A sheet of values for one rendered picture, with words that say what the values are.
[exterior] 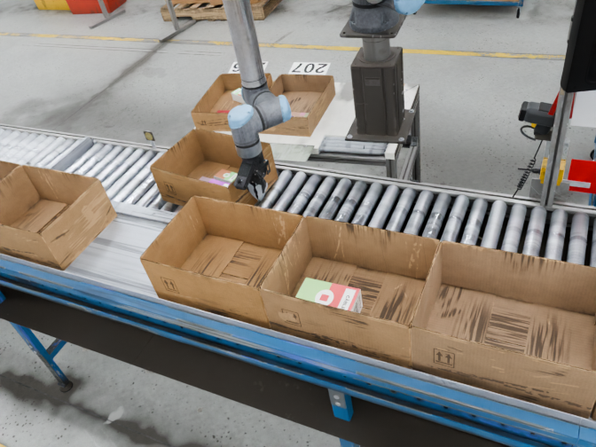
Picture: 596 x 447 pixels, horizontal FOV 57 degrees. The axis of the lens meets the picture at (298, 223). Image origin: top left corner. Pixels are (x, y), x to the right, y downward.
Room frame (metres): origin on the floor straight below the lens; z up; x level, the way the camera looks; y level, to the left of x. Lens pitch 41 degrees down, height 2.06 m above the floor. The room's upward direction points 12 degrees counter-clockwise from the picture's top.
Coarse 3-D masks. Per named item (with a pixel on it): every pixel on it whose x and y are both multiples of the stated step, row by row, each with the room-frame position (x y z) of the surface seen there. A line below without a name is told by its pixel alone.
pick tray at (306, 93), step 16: (288, 80) 2.52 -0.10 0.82; (304, 80) 2.48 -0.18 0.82; (320, 80) 2.44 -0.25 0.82; (288, 96) 2.47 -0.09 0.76; (304, 96) 2.44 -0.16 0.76; (320, 96) 2.24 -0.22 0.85; (304, 112) 2.28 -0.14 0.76; (320, 112) 2.21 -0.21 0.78; (272, 128) 2.16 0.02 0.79; (288, 128) 2.12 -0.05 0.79; (304, 128) 2.09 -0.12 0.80
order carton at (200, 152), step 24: (192, 144) 2.03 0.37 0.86; (216, 144) 2.00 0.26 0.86; (264, 144) 1.84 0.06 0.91; (168, 168) 1.90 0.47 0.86; (192, 168) 2.00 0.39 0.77; (216, 168) 1.98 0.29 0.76; (168, 192) 1.81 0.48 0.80; (192, 192) 1.71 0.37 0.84; (216, 192) 1.63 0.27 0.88; (240, 192) 1.64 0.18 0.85
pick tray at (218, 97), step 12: (216, 84) 2.62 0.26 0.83; (228, 84) 2.67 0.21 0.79; (240, 84) 2.65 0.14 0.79; (204, 96) 2.49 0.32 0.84; (216, 96) 2.59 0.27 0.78; (228, 96) 2.61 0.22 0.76; (204, 108) 2.46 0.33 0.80; (216, 108) 2.50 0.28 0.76; (228, 108) 2.47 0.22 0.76; (204, 120) 2.32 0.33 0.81; (216, 120) 2.29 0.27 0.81
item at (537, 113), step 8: (528, 104) 1.47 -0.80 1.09; (536, 104) 1.46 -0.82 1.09; (544, 104) 1.45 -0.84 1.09; (552, 104) 1.44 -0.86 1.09; (520, 112) 1.45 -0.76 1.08; (528, 112) 1.43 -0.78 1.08; (536, 112) 1.42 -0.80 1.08; (544, 112) 1.41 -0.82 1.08; (520, 120) 1.44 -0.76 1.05; (528, 120) 1.43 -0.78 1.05; (536, 120) 1.42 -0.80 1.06; (544, 120) 1.40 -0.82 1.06; (552, 120) 1.39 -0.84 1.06; (536, 128) 1.43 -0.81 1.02; (544, 128) 1.41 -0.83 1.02
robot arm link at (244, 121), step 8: (232, 112) 1.67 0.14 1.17; (240, 112) 1.65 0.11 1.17; (248, 112) 1.64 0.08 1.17; (256, 112) 1.66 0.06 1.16; (232, 120) 1.63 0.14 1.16; (240, 120) 1.62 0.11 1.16; (248, 120) 1.62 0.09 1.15; (256, 120) 1.64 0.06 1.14; (232, 128) 1.63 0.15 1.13; (240, 128) 1.62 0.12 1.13; (248, 128) 1.62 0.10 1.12; (256, 128) 1.63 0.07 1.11; (232, 136) 1.65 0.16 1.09; (240, 136) 1.62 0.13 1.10; (248, 136) 1.62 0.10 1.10; (256, 136) 1.64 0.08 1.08; (240, 144) 1.62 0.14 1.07; (248, 144) 1.62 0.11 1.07; (256, 144) 1.63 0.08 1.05
